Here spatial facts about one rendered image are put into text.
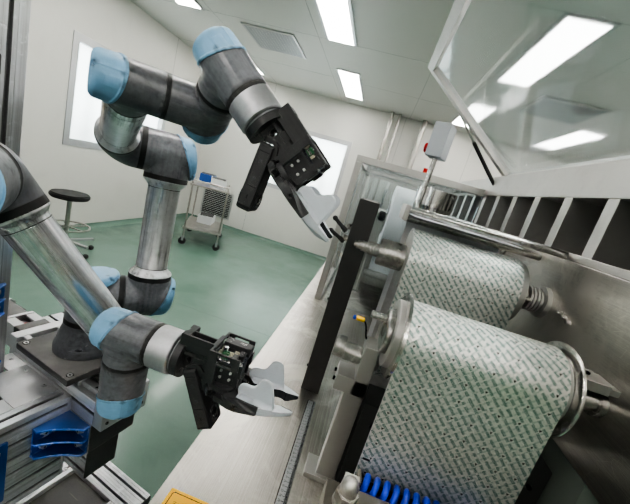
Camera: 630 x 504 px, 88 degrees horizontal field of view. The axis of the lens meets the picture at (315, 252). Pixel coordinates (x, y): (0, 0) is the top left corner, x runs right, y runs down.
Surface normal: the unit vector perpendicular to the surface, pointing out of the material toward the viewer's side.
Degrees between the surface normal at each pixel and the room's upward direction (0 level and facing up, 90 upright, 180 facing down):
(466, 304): 92
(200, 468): 0
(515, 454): 90
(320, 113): 90
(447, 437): 90
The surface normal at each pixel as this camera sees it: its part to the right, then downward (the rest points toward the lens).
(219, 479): 0.27, -0.94
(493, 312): -0.19, 0.20
